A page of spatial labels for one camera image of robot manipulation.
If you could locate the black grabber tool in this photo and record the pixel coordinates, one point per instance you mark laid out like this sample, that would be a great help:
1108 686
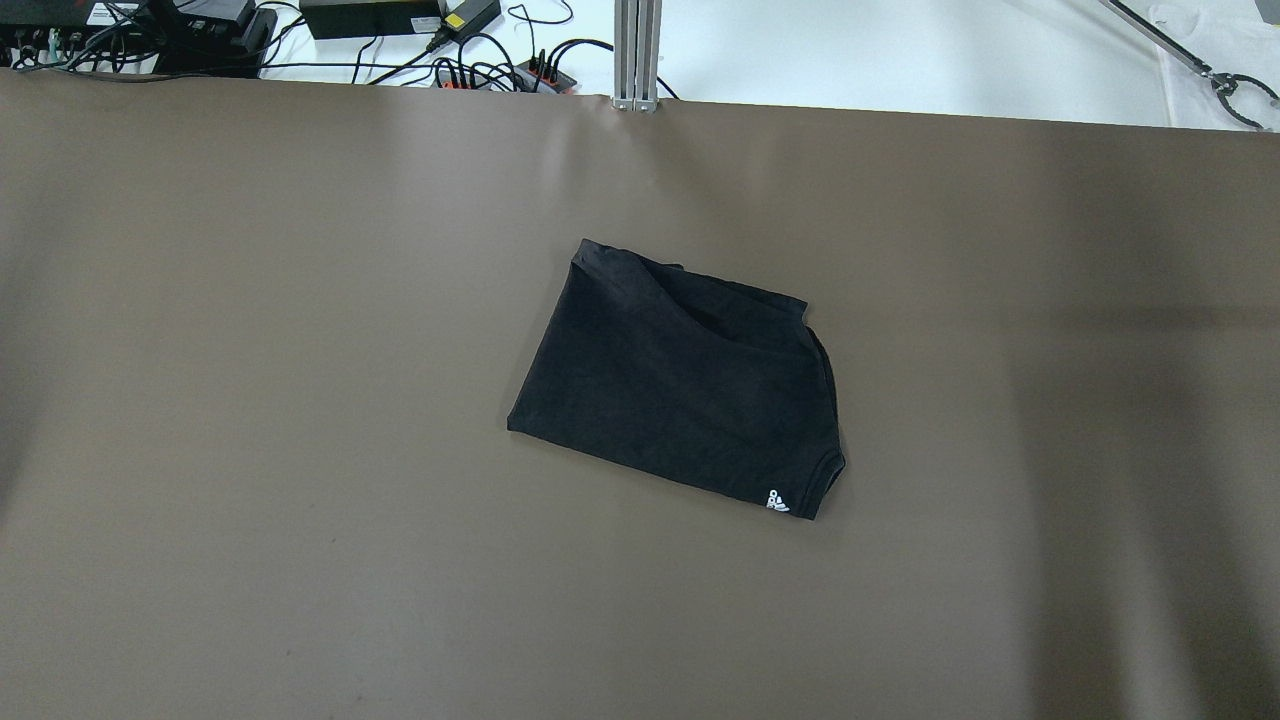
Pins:
1224 85

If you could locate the black graphic t-shirt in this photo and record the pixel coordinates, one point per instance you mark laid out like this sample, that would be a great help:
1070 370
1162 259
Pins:
712 384

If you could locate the red black power strip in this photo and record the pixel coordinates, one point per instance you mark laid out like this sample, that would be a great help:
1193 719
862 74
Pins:
503 78

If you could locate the aluminium vertical post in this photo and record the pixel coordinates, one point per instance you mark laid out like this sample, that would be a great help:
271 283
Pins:
635 55

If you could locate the black power adapter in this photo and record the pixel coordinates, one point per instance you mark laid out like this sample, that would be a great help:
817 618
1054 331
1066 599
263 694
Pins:
361 19

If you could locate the black electronics box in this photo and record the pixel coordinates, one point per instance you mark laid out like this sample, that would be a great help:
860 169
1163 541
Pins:
169 38

